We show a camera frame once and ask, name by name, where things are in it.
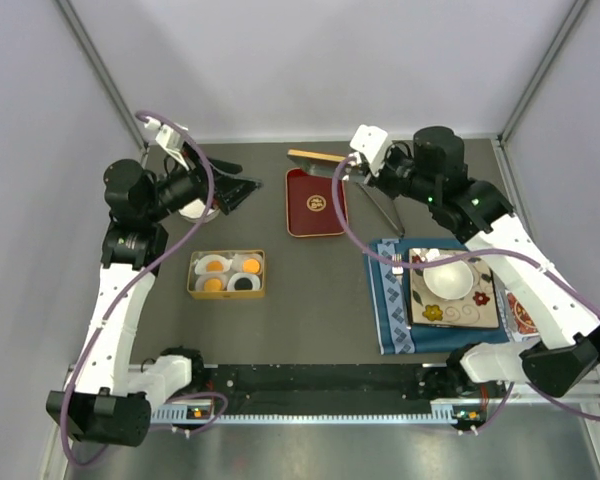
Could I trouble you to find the colourful patterned cloth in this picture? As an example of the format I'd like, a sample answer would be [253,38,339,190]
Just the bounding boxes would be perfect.
[498,290,539,342]

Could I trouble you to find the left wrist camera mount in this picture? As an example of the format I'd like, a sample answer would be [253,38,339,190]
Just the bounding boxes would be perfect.
[145,118,190,170]

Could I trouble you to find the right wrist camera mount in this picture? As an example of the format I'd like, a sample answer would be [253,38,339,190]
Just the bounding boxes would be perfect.
[349,124,391,177]

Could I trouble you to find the purple cable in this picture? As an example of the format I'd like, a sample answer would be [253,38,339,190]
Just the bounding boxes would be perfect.
[331,152,600,435]
[59,109,229,466]

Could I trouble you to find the blue patterned cloth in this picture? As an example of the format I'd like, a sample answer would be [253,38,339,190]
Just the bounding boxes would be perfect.
[364,256,509,355]

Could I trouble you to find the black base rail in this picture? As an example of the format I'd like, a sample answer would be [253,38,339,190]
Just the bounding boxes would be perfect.
[174,364,505,417]

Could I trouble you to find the metal tongs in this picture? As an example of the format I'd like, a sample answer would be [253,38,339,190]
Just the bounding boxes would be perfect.
[357,184,406,238]

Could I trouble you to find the gold cookie tin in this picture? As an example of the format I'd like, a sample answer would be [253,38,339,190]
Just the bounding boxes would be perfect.
[187,250,267,300]

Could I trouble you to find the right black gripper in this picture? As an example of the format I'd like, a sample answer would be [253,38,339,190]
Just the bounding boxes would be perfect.
[358,146,438,207]

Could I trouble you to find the white paper cup bottom-right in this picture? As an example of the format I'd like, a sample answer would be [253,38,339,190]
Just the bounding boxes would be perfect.
[227,272,261,292]

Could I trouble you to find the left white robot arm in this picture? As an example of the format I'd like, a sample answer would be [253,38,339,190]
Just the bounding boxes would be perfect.
[46,159,262,446]

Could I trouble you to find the white scalloped dish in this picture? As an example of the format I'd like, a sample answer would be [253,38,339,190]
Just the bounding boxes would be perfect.
[178,200,220,223]

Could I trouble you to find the silver fork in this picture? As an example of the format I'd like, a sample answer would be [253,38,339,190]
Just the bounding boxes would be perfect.
[392,253,411,329]

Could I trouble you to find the floral square plate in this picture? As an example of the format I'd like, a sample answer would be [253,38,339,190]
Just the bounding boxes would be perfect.
[407,257,498,329]

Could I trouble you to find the orange cookie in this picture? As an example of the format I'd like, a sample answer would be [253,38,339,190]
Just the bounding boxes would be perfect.
[242,258,261,274]
[206,260,224,272]
[203,277,224,292]

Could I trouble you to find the black sandwich cookie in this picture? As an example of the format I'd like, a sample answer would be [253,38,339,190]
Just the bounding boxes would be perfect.
[234,278,254,291]

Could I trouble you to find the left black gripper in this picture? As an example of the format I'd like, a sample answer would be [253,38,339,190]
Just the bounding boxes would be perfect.
[144,141,262,222]

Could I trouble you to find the red lacquer tray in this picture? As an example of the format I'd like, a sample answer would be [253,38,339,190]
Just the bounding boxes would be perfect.
[285,168,344,238]

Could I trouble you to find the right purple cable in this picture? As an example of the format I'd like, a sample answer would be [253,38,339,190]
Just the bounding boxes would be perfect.
[331,152,600,435]

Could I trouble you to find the white paper cup top-right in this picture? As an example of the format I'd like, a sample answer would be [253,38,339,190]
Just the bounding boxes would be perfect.
[231,252,264,275]

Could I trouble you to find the orange cookie top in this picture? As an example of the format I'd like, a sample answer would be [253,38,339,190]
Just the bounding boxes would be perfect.
[206,260,224,272]

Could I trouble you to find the white bowl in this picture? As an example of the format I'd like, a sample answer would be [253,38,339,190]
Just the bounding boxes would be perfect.
[423,260,474,300]

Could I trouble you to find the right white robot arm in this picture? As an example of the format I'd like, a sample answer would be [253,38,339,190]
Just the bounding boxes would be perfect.
[346,125,600,398]

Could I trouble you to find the white paper cup top-left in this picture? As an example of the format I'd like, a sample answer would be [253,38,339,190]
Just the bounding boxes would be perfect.
[194,254,232,276]

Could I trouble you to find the silver tin lid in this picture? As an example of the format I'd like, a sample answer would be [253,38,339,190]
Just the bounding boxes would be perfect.
[286,149,345,178]

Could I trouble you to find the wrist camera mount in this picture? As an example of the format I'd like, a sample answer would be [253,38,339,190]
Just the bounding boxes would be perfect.
[145,118,190,170]
[349,124,391,177]

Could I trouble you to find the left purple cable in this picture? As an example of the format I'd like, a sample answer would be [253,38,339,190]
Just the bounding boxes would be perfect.
[59,109,229,466]

